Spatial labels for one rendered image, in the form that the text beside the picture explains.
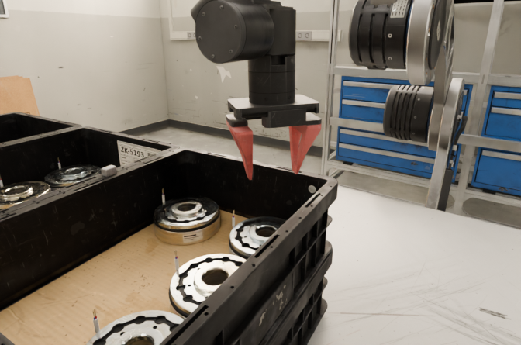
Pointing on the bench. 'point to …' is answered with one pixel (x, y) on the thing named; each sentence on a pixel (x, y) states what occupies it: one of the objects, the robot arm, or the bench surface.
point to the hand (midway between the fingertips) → (272, 169)
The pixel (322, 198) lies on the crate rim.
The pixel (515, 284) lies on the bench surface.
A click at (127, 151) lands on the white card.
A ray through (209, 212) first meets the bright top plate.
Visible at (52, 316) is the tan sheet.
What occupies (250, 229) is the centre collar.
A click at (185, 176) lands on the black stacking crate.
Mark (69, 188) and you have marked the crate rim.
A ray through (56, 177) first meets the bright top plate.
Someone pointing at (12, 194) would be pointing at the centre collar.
